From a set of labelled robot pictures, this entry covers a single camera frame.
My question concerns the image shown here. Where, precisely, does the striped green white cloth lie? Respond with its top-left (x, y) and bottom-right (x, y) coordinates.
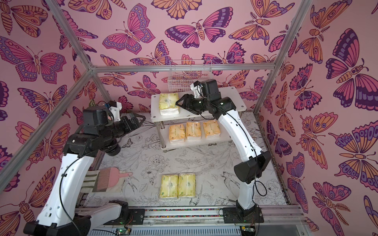
top-left (80, 171), bottom-right (99, 193)

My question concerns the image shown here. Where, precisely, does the white two-tier shelf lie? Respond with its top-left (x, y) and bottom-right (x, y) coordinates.
top-left (151, 87), bottom-right (247, 151)

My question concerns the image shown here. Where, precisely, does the artificial tulip plant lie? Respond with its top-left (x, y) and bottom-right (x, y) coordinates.
top-left (89, 99), bottom-right (97, 107)

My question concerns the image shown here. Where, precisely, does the white wire basket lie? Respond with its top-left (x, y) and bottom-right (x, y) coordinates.
top-left (165, 58), bottom-right (213, 92)

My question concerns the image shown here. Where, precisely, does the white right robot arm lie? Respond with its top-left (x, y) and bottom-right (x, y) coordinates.
top-left (176, 80), bottom-right (272, 222)

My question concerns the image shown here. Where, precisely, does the green tissue pack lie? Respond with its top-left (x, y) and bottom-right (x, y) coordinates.
top-left (159, 174), bottom-right (178, 199)
top-left (158, 93), bottom-right (179, 116)
top-left (178, 173), bottom-right (196, 198)

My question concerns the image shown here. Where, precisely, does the pink dustpan brush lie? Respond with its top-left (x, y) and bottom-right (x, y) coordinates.
top-left (93, 167), bottom-right (133, 192)

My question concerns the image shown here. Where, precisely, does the orange tissue pack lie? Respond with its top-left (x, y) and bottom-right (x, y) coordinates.
top-left (168, 124), bottom-right (186, 144)
top-left (186, 122), bottom-right (202, 141)
top-left (203, 120), bottom-right (221, 138)

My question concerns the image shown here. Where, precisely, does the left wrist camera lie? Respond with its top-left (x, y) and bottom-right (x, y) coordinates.
top-left (107, 101), bottom-right (122, 122)

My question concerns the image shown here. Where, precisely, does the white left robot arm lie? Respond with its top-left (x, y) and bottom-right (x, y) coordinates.
top-left (23, 105), bottom-right (146, 236)

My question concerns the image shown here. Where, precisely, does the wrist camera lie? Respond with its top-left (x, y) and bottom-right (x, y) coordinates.
top-left (191, 81), bottom-right (202, 98)
top-left (107, 101), bottom-right (122, 122)

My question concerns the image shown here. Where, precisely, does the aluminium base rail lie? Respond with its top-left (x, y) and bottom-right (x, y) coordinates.
top-left (86, 206), bottom-right (312, 236)

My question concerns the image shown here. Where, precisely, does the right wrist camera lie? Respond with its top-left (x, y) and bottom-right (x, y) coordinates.
top-left (191, 81), bottom-right (202, 98)

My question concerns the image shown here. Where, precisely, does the aluminium frame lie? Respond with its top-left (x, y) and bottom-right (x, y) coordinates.
top-left (1, 1), bottom-right (312, 190)

